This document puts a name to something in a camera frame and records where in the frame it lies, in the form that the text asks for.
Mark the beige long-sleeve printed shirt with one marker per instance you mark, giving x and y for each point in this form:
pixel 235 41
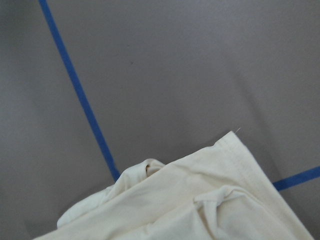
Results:
pixel 216 193

